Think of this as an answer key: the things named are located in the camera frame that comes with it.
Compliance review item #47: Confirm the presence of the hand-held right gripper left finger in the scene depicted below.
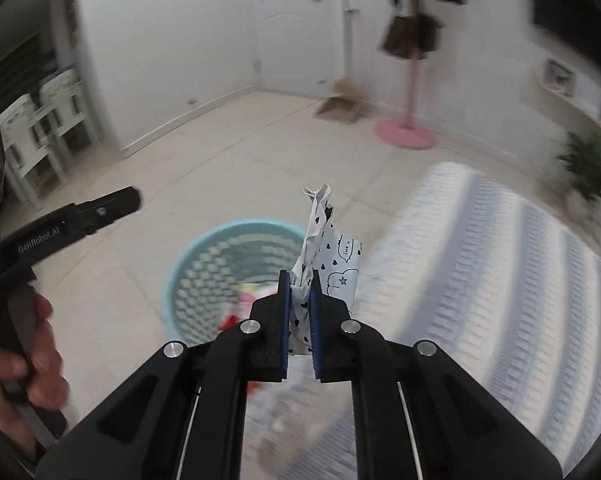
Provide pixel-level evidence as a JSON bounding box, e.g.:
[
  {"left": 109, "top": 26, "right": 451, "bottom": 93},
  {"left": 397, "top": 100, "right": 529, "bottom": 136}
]
[{"left": 34, "top": 269, "right": 291, "bottom": 480}]

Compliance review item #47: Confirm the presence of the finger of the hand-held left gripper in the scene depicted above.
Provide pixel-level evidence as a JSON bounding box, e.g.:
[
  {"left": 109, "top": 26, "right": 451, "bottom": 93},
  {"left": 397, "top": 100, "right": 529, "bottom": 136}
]
[{"left": 75, "top": 186, "right": 144, "bottom": 236}]

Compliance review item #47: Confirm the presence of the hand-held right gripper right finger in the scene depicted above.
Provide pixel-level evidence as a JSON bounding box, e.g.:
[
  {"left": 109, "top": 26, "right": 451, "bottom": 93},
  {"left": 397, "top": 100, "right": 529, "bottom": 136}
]
[{"left": 310, "top": 269, "right": 563, "bottom": 480}]

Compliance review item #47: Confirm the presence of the white heart-print plastic bag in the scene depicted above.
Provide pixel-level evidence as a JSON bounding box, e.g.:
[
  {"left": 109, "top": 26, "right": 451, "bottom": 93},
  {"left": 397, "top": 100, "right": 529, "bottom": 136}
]
[{"left": 288, "top": 184, "right": 365, "bottom": 356}]

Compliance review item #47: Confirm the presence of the light blue plastic basket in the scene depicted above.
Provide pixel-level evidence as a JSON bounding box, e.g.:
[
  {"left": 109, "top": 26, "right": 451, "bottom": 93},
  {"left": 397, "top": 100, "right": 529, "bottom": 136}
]
[{"left": 161, "top": 217, "right": 311, "bottom": 348}]

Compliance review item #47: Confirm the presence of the person's left hand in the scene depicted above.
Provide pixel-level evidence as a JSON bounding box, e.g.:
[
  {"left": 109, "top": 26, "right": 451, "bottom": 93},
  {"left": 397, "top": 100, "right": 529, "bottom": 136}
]
[{"left": 0, "top": 292, "right": 71, "bottom": 456}]

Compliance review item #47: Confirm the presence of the red plastic wrapper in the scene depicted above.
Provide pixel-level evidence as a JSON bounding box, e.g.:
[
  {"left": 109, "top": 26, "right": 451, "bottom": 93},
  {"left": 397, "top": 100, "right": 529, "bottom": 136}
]
[{"left": 219, "top": 310, "right": 246, "bottom": 334}]

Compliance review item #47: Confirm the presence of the white wooden chair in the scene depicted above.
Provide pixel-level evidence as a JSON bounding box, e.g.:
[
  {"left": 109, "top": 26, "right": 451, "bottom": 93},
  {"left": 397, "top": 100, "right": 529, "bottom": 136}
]
[
  {"left": 39, "top": 69, "right": 101, "bottom": 153},
  {"left": 0, "top": 94, "right": 66, "bottom": 211}
]

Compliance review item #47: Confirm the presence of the dark slatted cabinet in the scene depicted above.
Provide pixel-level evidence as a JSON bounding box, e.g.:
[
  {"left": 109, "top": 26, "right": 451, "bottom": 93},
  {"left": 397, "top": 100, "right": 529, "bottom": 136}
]
[{"left": 0, "top": 35, "right": 58, "bottom": 111}]

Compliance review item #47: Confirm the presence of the striped crochet sofa cover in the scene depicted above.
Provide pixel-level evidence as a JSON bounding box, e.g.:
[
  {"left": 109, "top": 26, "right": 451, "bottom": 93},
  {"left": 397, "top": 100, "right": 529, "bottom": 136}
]
[{"left": 280, "top": 161, "right": 601, "bottom": 480}]

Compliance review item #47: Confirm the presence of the pink coat rack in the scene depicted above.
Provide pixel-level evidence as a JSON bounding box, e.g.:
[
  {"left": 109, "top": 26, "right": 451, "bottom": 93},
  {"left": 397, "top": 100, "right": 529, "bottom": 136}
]
[{"left": 374, "top": 0, "right": 437, "bottom": 150}]

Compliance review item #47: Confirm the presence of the beige dustpan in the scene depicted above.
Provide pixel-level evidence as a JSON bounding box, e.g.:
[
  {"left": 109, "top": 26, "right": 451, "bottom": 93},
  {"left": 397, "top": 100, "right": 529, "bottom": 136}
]
[{"left": 314, "top": 95, "right": 373, "bottom": 125}]

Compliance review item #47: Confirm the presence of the white door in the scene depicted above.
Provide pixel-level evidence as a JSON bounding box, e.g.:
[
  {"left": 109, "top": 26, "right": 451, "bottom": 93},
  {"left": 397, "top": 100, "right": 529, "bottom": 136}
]
[{"left": 250, "top": 0, "right": 348, "bottom": 98}]

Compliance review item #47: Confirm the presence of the straw broom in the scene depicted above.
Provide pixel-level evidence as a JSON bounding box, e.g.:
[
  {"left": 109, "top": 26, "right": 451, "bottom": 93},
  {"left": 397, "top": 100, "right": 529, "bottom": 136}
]
[{"left": 325, "top": 0, "right": 371, "bottom": 106}]

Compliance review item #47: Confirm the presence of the brown hanging bag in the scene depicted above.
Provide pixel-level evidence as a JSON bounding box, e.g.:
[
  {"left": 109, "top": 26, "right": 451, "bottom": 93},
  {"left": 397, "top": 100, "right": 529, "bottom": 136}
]
[{"left": 379, "top": 12, "right": 443, "bottom": 61}]

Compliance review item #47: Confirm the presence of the green potted plant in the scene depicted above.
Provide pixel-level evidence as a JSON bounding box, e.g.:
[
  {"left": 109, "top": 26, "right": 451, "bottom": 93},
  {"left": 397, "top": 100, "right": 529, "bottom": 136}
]
[{"left": 555, "top": 130, "right": 601, "bottom": 221}]

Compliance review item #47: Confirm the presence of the small wall picture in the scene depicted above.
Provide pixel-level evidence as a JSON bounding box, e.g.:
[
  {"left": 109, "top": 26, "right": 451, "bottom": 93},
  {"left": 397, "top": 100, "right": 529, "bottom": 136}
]
[{"left": 63, "top": 0, "right": 81, "bottom": 61}]

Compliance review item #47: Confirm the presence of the white wall shelf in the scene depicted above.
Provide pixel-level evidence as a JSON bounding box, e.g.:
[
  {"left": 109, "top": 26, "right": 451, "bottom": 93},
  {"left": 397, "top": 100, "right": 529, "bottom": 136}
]
[{"left": 533, "top": 57, "right": 601, "bottom": 136}]

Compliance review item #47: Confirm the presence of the black wall television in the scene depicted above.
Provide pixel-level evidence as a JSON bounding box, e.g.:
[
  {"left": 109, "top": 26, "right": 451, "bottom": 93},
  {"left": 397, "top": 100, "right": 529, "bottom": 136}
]
[{"left": 530, "top": 0, "right": 601, "bottom": 81}]

